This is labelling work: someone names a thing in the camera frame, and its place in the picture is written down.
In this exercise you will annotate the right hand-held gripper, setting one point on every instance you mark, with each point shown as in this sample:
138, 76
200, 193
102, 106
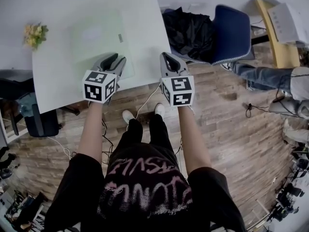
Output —
179, 91

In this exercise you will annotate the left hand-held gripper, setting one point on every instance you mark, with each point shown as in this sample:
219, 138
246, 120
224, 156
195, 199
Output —
95, 88

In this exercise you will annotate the translucent pale green mat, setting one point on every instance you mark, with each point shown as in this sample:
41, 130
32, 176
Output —
101, 47

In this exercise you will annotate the person's left forearm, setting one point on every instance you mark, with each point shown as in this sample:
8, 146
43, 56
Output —
90, 132

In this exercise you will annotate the person's right forearm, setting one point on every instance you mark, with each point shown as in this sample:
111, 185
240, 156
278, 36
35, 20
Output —
193, 139

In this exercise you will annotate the black bag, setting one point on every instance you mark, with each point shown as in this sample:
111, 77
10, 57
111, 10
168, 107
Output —
188, 33

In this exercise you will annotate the person's white left shoe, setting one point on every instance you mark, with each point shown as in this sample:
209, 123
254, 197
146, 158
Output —
128, 117

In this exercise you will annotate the blue chair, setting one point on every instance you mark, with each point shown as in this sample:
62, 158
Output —
231, 33

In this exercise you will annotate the person's black trousers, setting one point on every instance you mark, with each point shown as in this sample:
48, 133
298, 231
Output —
154, 134

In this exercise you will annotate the yellow flower bunch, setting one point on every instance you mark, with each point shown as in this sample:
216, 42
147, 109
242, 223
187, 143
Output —
35, 35

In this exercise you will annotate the black office chair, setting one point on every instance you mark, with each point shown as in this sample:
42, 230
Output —
43, 122

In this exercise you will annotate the black side table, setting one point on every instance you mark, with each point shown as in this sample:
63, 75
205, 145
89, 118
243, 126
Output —
259, 36

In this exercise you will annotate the teal cloth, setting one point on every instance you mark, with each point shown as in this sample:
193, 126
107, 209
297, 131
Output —
27, 105

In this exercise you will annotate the yellow table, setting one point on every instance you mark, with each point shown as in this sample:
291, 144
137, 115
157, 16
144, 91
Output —
285, 54

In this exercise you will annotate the grey chair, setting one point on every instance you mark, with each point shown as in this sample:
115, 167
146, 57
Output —
287, 106

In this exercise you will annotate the white microwave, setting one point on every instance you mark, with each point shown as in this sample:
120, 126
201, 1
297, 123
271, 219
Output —
286, 23

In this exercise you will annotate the dark desk with white legs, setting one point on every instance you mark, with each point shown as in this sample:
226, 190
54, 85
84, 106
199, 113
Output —
4, 129

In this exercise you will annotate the person's black printed shirt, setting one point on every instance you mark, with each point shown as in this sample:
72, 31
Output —
144, 194

